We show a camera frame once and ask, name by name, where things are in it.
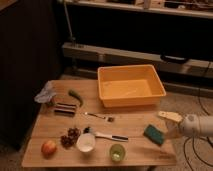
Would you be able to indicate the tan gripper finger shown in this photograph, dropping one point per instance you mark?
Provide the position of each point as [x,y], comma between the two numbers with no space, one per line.
[172,134]
[172,116]

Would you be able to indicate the green sponge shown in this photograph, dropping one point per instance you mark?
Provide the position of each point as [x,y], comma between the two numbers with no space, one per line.
[154,135]

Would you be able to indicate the metal fork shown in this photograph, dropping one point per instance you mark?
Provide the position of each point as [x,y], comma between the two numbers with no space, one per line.
[108,119]

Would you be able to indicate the red apple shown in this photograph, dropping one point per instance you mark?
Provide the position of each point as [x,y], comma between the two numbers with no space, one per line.
[48,148]

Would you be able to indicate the green plastic cup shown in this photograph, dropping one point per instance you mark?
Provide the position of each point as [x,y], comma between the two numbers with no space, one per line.
[117,152]

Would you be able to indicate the dark rectangular block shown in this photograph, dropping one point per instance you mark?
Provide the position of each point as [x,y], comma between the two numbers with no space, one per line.
[65,109]

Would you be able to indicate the crumpled grey cloth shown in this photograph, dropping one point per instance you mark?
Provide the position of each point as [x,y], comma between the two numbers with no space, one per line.
[46,94]

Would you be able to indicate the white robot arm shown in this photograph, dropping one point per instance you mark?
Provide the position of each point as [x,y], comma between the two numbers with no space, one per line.
[203,126]

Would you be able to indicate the white bowl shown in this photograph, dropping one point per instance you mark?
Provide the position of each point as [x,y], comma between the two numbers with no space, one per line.
[86,143]

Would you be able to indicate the yellow plastic bin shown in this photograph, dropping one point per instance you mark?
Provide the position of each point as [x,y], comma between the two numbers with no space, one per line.
[129,85]

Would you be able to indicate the green pepper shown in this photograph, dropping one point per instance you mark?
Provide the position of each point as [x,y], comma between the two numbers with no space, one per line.
[76,96]

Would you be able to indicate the metal shelf rack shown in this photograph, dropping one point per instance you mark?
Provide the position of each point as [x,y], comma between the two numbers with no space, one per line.
[178,42]

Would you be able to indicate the wooden table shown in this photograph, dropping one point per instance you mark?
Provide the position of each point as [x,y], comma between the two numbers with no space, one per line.
[129,122]

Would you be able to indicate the bunch of dark grapes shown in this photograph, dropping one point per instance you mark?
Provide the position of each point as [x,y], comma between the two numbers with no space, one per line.
[70,138]

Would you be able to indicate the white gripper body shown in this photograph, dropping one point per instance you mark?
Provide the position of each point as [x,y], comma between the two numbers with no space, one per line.
[186,127]

